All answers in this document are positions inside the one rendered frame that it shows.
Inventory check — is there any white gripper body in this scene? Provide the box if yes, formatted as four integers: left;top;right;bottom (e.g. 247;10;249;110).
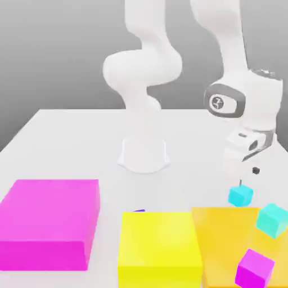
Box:
222;146;244;181

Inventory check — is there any small cyan cube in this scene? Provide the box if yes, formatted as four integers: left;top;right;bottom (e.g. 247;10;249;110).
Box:
227;185;254;208

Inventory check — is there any small turquoise cube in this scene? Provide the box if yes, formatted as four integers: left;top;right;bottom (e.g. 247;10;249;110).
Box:
255;202;288;240

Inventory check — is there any small magenta cube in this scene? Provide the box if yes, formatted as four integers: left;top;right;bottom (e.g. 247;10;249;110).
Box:
234;248;276;288

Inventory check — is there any large orange box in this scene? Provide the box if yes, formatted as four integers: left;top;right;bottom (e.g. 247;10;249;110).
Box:
191;206;288;288

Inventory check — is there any large yellow box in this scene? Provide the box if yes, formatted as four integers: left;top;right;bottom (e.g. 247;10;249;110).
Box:
117;211;204;288

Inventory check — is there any large magenta box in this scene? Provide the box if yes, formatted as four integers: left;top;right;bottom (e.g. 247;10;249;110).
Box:
0;178;101;272

